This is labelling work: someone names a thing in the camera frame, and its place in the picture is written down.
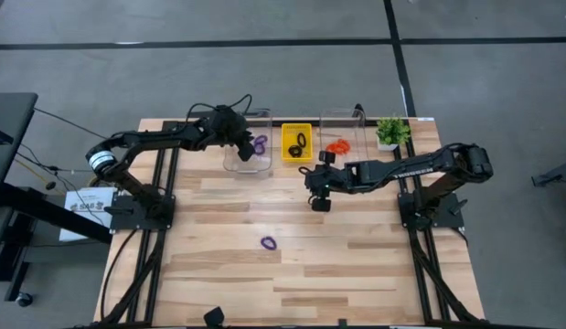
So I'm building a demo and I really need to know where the thick black cable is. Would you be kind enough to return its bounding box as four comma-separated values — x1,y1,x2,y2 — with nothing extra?
99,228,142,321

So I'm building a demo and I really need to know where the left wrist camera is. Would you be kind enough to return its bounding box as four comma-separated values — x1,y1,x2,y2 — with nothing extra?
212,103,238,122

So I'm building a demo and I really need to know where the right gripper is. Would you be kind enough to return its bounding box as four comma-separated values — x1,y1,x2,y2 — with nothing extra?
305,151,359,213

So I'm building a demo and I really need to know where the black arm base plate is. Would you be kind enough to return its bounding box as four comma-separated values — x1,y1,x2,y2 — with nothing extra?
103,191,175,231
398,192,466,229

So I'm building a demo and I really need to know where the black aluminium table frame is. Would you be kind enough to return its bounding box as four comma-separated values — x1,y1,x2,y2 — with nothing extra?
92,103,487,329

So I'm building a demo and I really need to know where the white printed paper sheet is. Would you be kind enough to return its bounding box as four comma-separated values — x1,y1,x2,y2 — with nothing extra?
59,186,119,242

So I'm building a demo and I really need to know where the black desk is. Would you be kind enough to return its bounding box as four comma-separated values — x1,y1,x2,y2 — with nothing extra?
0,92,112,302

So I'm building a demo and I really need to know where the black camera cable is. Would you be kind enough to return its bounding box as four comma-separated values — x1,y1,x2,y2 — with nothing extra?
186,93,254,121

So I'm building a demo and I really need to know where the thin black cable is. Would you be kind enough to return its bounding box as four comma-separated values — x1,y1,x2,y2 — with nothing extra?
34,107,110,141

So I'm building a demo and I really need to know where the black stand foot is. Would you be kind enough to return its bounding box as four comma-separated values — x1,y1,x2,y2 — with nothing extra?
531,159,566,188

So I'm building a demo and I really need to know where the green plant in white pot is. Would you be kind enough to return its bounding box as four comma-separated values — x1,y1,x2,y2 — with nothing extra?
376,116,411,153

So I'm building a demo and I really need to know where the yellow plastic basket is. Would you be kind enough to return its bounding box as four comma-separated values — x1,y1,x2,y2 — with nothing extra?
281,122,315,164

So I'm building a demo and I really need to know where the clear plastic bin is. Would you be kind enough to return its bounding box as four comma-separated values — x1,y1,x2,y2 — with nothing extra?
222,108,273,175
318,108,372,179

